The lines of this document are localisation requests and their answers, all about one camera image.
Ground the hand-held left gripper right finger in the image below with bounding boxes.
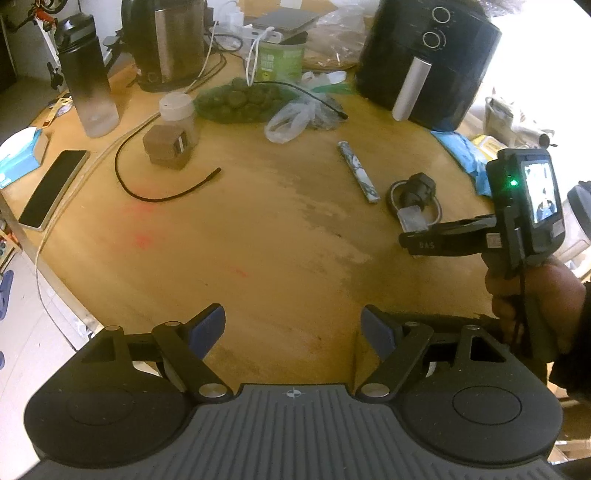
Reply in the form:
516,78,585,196
355,304,509,400

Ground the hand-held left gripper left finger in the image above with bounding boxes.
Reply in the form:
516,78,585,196
81,303,232,400

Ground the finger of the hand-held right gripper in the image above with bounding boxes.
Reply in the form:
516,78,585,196
426,214,498,234

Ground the black plug adapter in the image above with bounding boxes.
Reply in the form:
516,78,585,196
403,172,437,210

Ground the person's right forearm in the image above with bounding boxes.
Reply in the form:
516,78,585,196
549,281,591,404

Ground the person's right hand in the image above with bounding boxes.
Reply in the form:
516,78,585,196
484,257,590,366

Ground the small clear plastic packet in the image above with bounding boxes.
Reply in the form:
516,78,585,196
397,206,428,233

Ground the clear shaker bottle grey lid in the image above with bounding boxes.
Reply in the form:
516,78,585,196
566,182,591,269

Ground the patterned stick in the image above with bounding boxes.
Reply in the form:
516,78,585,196
338,140,380,205

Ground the black air fryer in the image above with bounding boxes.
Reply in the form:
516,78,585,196
355,0,503,133

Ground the brown cube box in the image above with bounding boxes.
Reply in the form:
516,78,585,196
141,124,197,171

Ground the white cabinet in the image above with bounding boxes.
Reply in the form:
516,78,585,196
0,251,105,480

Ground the teal zip bag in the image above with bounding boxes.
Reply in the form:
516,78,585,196
302,69,359,96

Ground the clear plastic bag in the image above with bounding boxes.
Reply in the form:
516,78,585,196
264,71,348,144

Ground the black smartphone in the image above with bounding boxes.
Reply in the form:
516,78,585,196
17,148,92,232

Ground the small white-lid spice jar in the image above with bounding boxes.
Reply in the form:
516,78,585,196
159,91,201,147

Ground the clear bag of brown food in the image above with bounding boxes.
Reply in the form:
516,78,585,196
305,8,376,71

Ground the bag of green balls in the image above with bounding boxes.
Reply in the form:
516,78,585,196
194,78,297,125

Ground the green canister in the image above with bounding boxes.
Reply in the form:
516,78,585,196
252,34,308,86

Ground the tissue box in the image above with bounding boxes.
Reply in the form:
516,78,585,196
0,126,51,189

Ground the flat grey scale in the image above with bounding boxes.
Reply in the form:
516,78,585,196
243,6,322,33

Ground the white power bank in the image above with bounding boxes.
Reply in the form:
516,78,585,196
235,25,286,45

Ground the black-to-clear water bottle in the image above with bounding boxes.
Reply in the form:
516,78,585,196
55,13,121,140

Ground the stainless steel kettle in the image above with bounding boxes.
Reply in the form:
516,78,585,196
122,0,209,93

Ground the bicycle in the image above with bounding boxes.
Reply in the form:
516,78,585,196
0,0,64,34

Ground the black clip with ring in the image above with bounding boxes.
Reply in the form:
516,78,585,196
387,179,443,228

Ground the black curved cable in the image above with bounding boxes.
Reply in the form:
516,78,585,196
114,123,223,203

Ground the thin black cable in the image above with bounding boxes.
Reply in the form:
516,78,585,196
267,80,348,119

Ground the white charging cable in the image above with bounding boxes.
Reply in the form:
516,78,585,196
244,27,276,87

